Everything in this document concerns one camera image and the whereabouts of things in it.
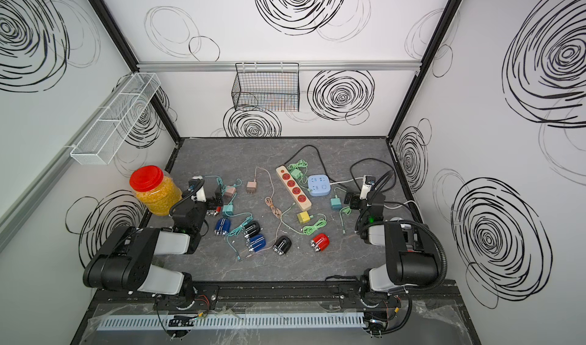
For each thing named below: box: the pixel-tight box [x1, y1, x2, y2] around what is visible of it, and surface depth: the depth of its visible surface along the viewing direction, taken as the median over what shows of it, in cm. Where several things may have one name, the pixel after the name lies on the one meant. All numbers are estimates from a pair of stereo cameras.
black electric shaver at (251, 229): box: [243, 220, 261, 239], surface depth 88 cm
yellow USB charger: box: [296, 210, 311, 224], surface depth 92 cm
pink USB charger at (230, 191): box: [224, 185, 237, 197], surface depth 100 cm
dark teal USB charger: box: [330, 197, 342, 210], surface depth 96 cm
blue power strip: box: [307, 174, 332, 197], surface depth 101 cm
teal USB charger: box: [222, 203, 234, 216], surface depth 93 cm
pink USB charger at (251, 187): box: [246, 180, 258, 194], surface depth 102 cm
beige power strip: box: [275, 164, 313, 212], surface depth 99 cm
